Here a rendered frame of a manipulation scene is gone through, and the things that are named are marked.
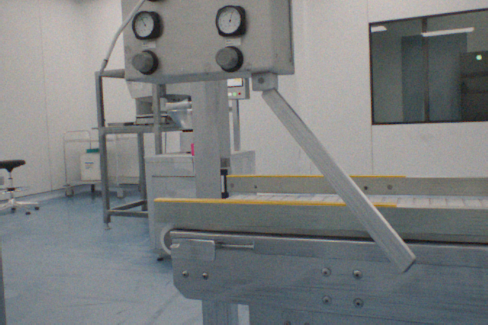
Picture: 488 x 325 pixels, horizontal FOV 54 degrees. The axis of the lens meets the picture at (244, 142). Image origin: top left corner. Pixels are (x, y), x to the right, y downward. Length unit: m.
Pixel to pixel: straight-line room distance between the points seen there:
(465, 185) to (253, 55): 0.45
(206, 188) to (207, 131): 0.12
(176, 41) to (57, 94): 6.78
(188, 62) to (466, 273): 0.43
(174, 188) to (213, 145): 2.40
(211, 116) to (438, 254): 0.54
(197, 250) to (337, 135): 5.13
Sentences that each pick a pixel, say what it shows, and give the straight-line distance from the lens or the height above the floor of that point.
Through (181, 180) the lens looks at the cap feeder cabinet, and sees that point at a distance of 3.34.
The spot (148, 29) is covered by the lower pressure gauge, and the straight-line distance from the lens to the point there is 0.67.
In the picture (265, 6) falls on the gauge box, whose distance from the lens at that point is 0.62.
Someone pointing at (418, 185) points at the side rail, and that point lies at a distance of 0.89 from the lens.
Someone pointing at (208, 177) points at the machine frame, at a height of 0.89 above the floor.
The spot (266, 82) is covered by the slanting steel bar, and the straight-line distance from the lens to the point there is 0.64.
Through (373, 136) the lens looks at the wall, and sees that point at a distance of 5.69.
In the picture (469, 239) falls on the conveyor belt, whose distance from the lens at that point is 0.64.
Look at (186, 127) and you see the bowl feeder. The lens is 3.56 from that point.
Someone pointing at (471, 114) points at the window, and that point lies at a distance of 5.57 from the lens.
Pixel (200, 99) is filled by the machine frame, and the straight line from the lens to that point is 0.99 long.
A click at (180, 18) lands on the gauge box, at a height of 1.14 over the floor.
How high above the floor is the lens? 1.01
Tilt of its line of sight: 3 degrees down
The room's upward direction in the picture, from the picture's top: 3 degrees counter-clockwise
